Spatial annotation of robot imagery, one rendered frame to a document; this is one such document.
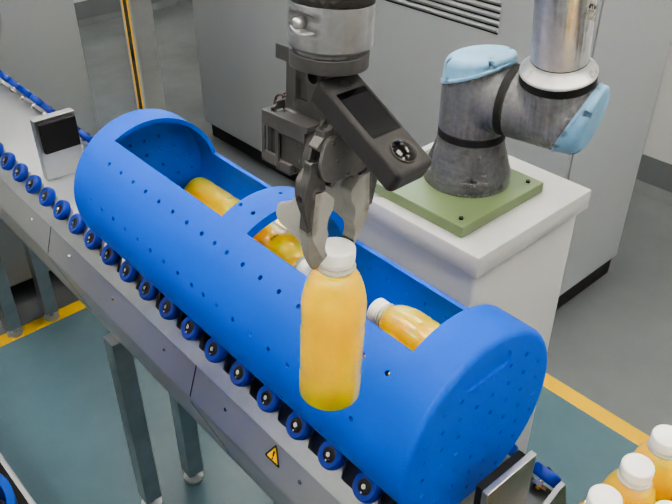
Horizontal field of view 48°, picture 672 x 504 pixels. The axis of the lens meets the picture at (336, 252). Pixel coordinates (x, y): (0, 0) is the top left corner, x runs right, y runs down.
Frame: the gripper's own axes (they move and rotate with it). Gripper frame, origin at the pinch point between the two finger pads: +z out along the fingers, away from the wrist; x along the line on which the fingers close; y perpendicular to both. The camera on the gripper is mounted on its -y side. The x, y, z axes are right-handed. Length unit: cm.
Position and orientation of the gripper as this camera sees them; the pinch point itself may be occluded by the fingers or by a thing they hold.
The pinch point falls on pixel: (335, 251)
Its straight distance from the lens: 76.2
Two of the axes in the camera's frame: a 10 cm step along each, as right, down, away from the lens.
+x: -7.0, 3.5, -6.3
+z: -0.5, 8.5, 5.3
